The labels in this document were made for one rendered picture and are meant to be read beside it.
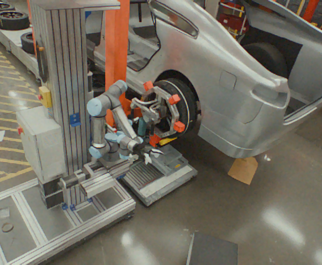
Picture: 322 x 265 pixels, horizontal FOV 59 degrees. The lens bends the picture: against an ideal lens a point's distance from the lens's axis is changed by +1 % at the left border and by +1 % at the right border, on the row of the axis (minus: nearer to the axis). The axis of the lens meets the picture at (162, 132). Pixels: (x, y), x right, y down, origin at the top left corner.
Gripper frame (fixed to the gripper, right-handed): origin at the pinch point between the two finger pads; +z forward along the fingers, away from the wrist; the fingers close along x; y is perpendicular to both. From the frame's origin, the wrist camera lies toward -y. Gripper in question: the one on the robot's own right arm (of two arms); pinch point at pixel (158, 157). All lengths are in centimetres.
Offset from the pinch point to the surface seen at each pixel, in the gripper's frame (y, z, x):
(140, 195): 108, -44, -64
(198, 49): -53, -41, -106
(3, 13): 45, -574, -226
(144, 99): 19, -89, -104
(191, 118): 18, -31, -111
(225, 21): -37, -184, -517
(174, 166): 93, -38, -121
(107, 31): -48, -122, -70
